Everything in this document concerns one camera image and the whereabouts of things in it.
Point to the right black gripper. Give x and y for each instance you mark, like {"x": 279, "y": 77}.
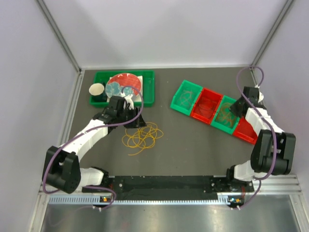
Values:
{"x": 233, "y": 108}

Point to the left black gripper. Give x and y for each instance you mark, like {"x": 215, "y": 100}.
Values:
{"x": 138, "y": 123}

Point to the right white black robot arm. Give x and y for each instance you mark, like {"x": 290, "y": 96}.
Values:
{"x": 273, "y": 151}

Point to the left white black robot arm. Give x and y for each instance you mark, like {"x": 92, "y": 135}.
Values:
{"x": 62, "y": 164}

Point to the green bin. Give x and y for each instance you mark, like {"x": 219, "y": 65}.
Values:
{"x": 185, "y": 97}
{"x": 224, "y": 120}

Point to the red bin near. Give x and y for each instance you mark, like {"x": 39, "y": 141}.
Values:
{"x": 245, "y": 132}

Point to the red bin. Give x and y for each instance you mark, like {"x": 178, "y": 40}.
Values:
{"x": 206, "y": 106}
{"x": 245, "y": 132}

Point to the red blue floral plate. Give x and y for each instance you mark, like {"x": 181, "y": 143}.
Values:
{"x": 123, "y": 84}

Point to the cream paper cup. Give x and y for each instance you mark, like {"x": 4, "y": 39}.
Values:
{"x": 96, "y": 89}

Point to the green plastic tray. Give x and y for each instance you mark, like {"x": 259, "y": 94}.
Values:
{"x": 141, "y": 83}

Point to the green bin far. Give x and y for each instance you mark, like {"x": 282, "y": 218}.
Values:
{"x": 185, "y": 97}

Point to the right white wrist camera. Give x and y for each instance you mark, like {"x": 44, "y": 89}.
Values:
{"x": 261, "y": 96}

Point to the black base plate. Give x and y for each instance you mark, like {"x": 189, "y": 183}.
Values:
{"x": 172, "y": 188}

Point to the aluminium frame rail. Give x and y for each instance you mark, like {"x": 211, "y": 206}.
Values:
{"x": 281, "y": 184}

